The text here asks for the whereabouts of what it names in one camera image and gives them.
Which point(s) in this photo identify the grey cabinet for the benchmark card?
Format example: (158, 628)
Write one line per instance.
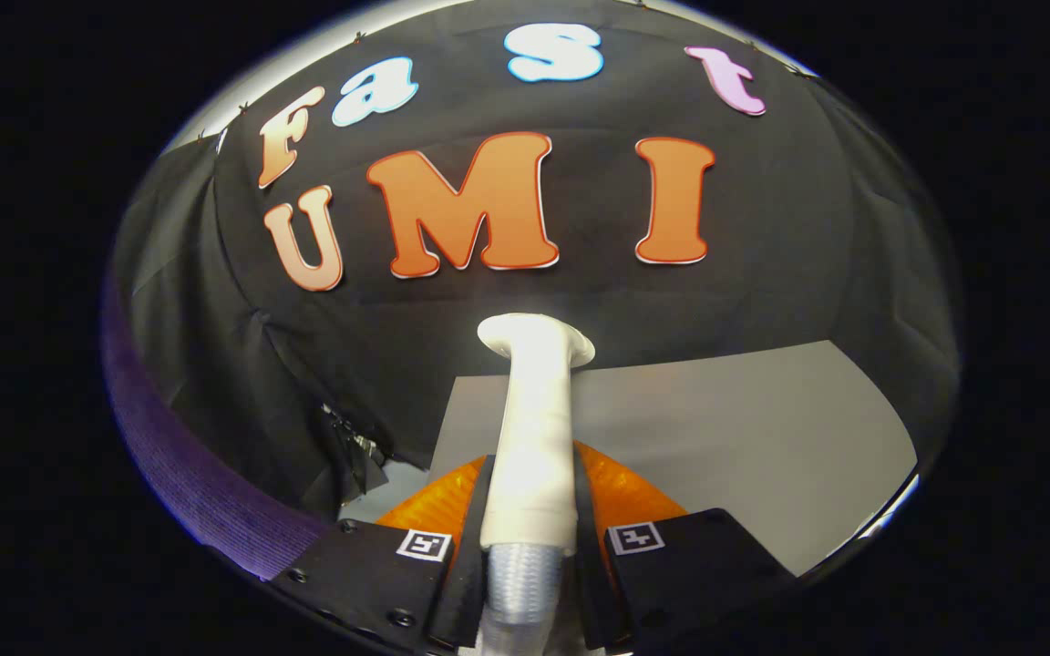
(744, 437)

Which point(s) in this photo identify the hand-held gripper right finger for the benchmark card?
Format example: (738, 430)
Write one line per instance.
(591, 583)

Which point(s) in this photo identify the black backdrop cloth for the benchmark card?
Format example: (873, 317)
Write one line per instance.
(762, 273)

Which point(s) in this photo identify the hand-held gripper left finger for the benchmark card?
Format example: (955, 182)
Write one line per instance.
(463, 592)

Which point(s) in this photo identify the white garment steamer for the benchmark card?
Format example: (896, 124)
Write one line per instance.
(532, 437)

